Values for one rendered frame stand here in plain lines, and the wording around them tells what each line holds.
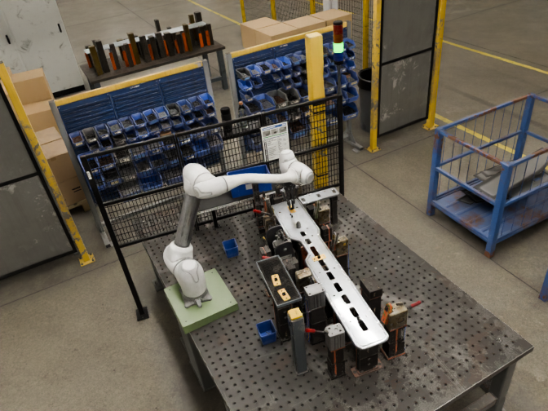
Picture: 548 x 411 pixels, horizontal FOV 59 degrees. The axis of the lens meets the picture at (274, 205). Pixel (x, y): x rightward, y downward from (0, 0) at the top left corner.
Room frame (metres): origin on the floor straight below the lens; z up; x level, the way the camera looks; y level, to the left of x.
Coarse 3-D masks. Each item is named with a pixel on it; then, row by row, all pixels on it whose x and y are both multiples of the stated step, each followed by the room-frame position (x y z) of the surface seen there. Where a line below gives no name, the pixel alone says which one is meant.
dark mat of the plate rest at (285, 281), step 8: (264, 264) 2.06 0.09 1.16; (272, 264) 2.05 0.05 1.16; (280, 264) 2.04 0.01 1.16; (264, 272) 1.99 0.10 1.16; (272, 272) 1.98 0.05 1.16; (280, 272) 1.97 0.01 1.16; (280, 280) 1.92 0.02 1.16; (288, 280) 1.91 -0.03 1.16; (272, 288) 1.86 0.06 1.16; (280, 288) 1.86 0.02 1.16; (288, 288) 1.85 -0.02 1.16; (280, 296) 1.80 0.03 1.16; (296, 296) 1.78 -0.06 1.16
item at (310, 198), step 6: (318, 192) 2.93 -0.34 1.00; (324, 192) 2.92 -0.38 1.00; (330, 192) 2.91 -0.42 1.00; (336, 192) 2.90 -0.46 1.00; (300, 198) 2.89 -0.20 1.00; (306, 198) 2.88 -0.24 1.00; (312, 198) 2.87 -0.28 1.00; (318, 198) 2.86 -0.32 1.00; (324, 198) 2.86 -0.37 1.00; (306, 204) 2.82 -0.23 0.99
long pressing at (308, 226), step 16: (304, 208) 2.77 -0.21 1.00; (288, 224) 2.60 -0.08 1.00; (304, 224) 2.58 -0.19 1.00; (304, 240) 2.42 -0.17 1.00; (320, 240) 2.40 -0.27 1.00; (320, 272) 2.10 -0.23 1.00; (336, 272) 2.08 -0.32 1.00; (352, 288) 1.94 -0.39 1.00; (336, 304) 1.84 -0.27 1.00; (352, 304) 1.82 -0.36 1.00; (352, 320) 1.71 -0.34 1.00; (368, 320) 1.70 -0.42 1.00; (352, 336) 1.61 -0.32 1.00; (368, 336) 1.60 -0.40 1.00; (384, 336) 1.59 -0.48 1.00
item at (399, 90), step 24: (384, 0) 5.18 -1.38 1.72; (408, 0) 5.31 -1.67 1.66; (432, 0) 5.48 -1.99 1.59; (384, 24) 5.19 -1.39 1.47; (408, 24) 5.32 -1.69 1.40; (432, 24) 5.49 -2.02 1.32; (384, 48) 5.20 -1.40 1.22; (408, 48) 5.34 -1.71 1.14; (432, 48) 5.49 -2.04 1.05; (384, 72) 5.20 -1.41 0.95; (408, 72) 5.38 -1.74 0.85; (432, 72) 5.53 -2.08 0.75; (384, 96) 5.21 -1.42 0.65; (408, 96) 5.39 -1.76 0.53; (432, 96) 5.50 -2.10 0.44; (384, 120) 5.22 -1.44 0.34; (408, 120) 5.40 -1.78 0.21; (432, 120) 5.52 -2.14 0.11
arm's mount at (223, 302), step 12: (216, 276) 2.42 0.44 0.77; (168, 288) 2.35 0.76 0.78; (216, 288) 2.32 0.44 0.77; (168, 300) 2.29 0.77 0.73; (180, 300) 2.24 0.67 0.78; (216, 300) 2.21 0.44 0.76; (228, 300) 2.20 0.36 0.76; (180, 312) 2.14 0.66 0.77; (192, 312) 2.13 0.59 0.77; (204, 312) 2.12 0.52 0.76; (216, 312) 2.11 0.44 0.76; (228, 312) 2.14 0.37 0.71; (180, 324) 2.07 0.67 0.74; (192, 324) 2.04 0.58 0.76; (204, 324) 2.07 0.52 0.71
